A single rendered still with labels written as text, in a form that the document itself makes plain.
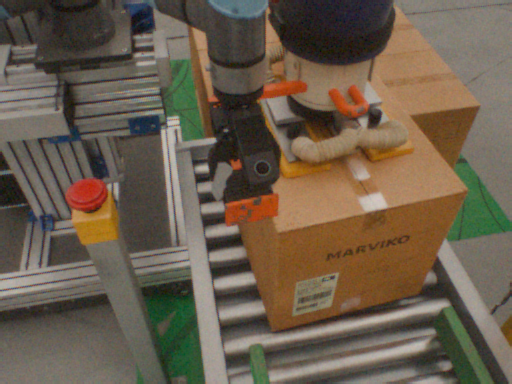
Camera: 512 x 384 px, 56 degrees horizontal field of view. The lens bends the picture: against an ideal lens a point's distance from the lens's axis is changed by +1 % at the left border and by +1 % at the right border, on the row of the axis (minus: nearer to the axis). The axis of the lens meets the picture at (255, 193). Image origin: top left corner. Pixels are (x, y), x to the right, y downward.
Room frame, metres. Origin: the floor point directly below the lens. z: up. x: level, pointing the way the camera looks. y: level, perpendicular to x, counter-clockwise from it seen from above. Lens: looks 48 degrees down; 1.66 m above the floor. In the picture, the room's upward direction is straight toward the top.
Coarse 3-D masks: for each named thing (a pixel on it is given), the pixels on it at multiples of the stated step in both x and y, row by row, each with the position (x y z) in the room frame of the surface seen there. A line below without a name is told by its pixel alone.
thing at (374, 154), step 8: (368, 112) 0.87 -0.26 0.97; (376, 112) 0.84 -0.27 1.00; (384, 112) 0.87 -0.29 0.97; (360, 120) 0.84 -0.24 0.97; (368, 120) 0.84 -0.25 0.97; (376, 120) 0.83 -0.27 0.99; (384, 120) 0.84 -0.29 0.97; (368, 128) 0.81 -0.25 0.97; (408, 144) 0.77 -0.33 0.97; (368, 152) 0.75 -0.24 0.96; (376, 152) 0.74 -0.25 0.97; (384, 152) 0.74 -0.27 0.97; (392, 152) 0.75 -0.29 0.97; (400, 152) 0.75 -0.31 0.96; (408, 152) 0.75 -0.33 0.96; (376, 160) 0.74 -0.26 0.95
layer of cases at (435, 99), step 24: (408, 24) 2.06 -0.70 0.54; (192, 48) 2.17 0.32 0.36; (408, 48) 1.86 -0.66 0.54; (384, 72) 1.68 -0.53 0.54; (408, 72) 1.68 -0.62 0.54; (432, 72) 1.68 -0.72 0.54; (408, 96) 1.52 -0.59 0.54; (432, 96) 1.52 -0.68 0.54; (456, 96) 1.51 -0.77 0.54; (432, 120) 1.42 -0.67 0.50; (456, 120) 1.44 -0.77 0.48; (432, 144) 1.43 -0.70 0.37; (456, 144) 1.45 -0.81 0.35
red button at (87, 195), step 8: (80, 184) 0.58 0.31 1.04; (88, 184) 0.58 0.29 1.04; (96, 184) 0.58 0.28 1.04; (104, 184) 0.59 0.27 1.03; (72, 192) 0.56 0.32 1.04; (80, 192) 0.56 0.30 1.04; (88, 192) 0.56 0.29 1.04; (96, 192) 0.56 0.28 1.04; (104, 192) 0.57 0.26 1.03; (72, 200) 0.55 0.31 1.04; (80, 200) 0.55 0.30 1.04; (88, 200) 0.55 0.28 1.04; (96, 200) 0.55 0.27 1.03; (104, 200) 0.56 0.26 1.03; (72, 208) 0.54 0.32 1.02; (80, 208) 0.53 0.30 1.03; (88, 208) 0.54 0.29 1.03; (96, 208) 0.54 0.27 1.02
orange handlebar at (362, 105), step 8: (264, 88) 0.80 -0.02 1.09; (272, 88) 0.80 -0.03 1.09; (280, 88) 0.80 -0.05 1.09; (288, 88) 0.80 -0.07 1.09; (296, 88) 0.81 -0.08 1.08; (304, 88) 0.81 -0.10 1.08; (352, 88) 0.80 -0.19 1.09; (264, 96) 0.79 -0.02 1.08; (272, 96) 0.80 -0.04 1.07; (336, 96) 0.77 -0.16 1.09; (352, 96) 0.78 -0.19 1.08; (360, 96) 0.77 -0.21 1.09; (208, 104) 0.76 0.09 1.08; (336, 104) 0.76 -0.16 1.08; (344, 104) 0.75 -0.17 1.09; (360, 104) 0.75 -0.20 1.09; (368, 104) 0.75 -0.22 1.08; (344, 112) 0.73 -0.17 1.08; (352, 112) 0.73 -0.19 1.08; (360, 112) 0.73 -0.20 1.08; (232, 160) 0.59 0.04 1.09
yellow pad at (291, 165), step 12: (264, 108) 0.89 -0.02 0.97; (276, 132) 0.80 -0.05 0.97; (288, 132) 0.78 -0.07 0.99; (300, 132) 0.80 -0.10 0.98; (312, 132) 0.81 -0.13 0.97; (288, 144) 0.76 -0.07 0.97; (288, 156) 0.72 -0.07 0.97; (288, 168) 0.69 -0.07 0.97; (300, 168) 0.69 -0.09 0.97; (312, 168) 0.70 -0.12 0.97; (324, 168) 0.70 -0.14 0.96
